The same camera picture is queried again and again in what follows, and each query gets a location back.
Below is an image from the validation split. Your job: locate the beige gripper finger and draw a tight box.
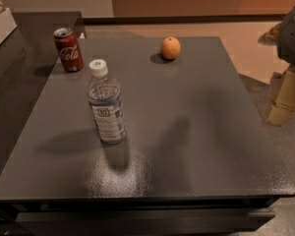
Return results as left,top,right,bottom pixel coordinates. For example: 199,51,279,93
265,65,295,126
263,23,281,43

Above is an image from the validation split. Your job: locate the blue label plastic water bottle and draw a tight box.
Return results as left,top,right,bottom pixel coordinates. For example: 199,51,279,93
88,59,126,144

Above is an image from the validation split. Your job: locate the orange fruit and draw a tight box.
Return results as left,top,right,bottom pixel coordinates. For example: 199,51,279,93
160,36,181,60

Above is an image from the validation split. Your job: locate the red Coca-Cola can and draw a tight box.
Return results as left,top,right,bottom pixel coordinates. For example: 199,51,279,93
53,28,84,72

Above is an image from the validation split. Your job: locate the white box at left edge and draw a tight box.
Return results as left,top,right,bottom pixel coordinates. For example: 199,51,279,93
0,8,17,44

